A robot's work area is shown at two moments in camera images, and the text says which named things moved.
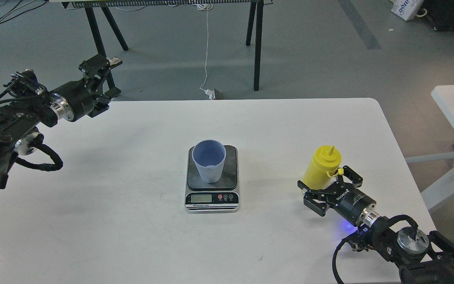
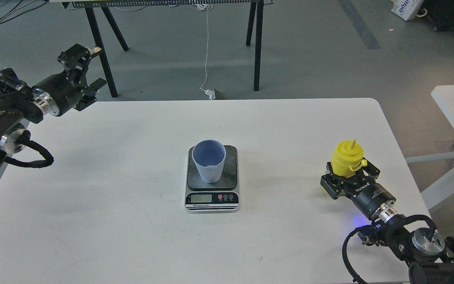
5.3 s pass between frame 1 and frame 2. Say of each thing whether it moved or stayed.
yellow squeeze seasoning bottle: moved
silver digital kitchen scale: stayed
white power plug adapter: stayed
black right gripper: moved
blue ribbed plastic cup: stayed
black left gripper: moved
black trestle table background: stayed
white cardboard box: stayed
